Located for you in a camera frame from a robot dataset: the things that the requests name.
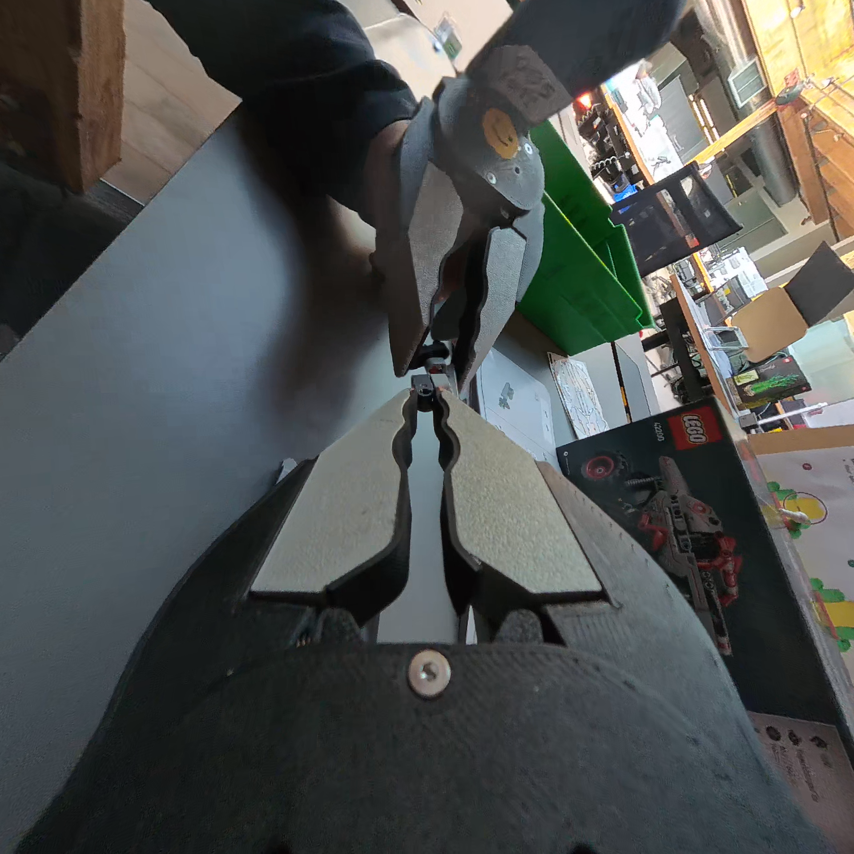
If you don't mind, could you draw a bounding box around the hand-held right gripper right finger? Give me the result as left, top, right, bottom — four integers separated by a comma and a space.
434, 387, 606, 618

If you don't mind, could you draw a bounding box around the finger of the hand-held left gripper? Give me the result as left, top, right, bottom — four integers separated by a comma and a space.
455, 200, 547, 396
387, 159, 468, 380

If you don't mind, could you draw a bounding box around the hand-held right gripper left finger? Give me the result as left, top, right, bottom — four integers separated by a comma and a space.
246, 387, 416, 628

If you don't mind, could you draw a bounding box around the black lego piece blue pin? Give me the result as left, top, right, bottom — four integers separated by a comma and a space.
410, 374, 443, 428

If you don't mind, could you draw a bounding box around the person's left forearm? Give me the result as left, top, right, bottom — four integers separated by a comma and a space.
147, 0, 420, 224

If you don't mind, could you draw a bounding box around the lego instruction booklet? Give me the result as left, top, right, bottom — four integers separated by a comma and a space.
475, 347, 559, 463

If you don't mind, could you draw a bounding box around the lego sticker sheet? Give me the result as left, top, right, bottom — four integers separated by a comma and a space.
547, 352, 612, 440

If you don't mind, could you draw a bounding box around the black lego set box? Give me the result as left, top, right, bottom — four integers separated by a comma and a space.
556, 395, 854, 836

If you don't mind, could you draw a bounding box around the person's left hand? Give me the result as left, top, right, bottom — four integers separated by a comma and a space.
363, 122, 411, 289

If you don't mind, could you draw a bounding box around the green plastic bin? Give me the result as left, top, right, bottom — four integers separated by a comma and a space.
512, 120, 656, 356

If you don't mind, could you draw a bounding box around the black mesh chair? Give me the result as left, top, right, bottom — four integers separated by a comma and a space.
609, 160, 743, 278

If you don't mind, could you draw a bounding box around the wooden seat chair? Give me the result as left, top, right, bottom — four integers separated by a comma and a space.
729, 240, 854, 367

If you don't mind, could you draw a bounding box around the small plant print box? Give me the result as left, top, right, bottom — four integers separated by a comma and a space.
726, 355, 813, 409

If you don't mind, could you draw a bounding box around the colourful print cardboard box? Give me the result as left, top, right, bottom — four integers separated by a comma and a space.
746, 426, 854, 671

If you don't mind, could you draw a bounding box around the wooden cabinet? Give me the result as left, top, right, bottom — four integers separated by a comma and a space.
0, 0, 129, 196

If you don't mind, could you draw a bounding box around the white wall vent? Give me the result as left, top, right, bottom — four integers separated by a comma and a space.
726, 56, 763, 105

